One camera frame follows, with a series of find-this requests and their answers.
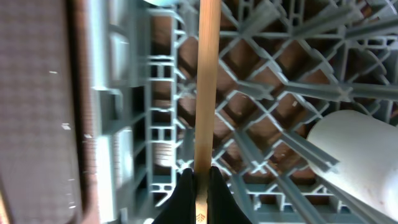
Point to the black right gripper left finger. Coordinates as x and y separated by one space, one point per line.
180 209

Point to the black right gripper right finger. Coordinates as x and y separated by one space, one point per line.
222 207

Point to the white green cup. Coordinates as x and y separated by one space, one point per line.
366 150

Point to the wooden chopstick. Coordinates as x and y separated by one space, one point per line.
208 47

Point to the light blue bowl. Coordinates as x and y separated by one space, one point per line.
162 2

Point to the grey dishwasher rack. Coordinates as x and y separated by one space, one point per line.
282 67

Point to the dark brown serving tray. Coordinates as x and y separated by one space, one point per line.
40 180

